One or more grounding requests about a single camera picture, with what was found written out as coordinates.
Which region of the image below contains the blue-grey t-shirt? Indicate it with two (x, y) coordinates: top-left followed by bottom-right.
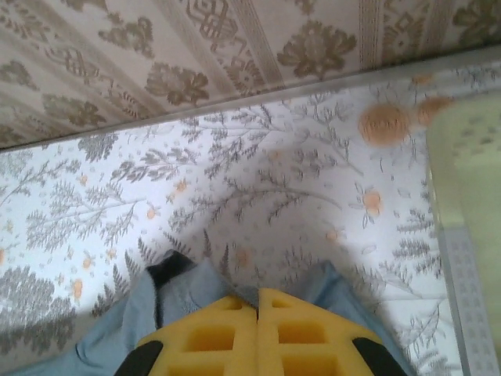
(74, 250), (418, 376)

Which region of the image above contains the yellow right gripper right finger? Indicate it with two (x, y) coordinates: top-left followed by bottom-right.
(258, 287), (404, 376)

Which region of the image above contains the pale green plastic basket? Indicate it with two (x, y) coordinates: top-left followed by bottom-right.
(424, 97), (501, 376)

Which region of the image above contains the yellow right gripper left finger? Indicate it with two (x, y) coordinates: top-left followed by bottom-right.
(123, 295), (259, 376)

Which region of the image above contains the floral table cloth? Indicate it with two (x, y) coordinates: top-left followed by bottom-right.
(0, 66), (501, 376)

